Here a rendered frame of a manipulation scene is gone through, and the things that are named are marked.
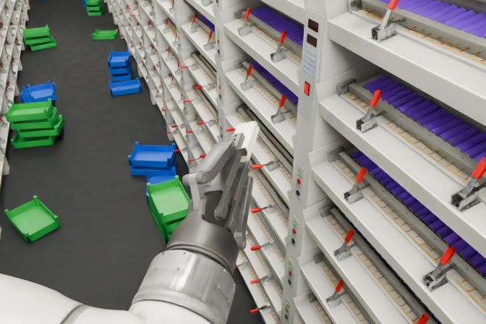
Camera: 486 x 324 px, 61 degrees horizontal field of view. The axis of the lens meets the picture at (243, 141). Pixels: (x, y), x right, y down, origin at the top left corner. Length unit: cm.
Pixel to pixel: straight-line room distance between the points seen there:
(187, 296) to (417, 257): 64
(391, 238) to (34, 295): 74
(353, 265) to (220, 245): 77
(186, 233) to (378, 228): 63
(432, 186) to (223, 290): 50
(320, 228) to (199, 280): 87
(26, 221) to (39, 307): 258
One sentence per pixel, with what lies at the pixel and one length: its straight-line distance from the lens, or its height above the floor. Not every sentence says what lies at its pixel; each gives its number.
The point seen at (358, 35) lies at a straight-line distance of 87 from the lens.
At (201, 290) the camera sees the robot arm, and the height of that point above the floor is 151.
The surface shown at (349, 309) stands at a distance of 131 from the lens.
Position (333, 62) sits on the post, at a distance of 101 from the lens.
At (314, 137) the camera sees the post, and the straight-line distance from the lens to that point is 109.
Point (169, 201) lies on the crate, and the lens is 257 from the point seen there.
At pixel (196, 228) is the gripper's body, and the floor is 152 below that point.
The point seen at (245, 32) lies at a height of 137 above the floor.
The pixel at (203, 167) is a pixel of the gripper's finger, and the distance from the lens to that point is 47.
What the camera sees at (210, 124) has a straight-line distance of 209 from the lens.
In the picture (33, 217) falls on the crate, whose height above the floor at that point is 0.
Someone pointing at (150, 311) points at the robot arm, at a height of 151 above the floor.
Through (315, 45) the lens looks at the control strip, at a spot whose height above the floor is 149.
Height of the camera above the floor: 181
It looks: 33 degrees down
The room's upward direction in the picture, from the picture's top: straight up
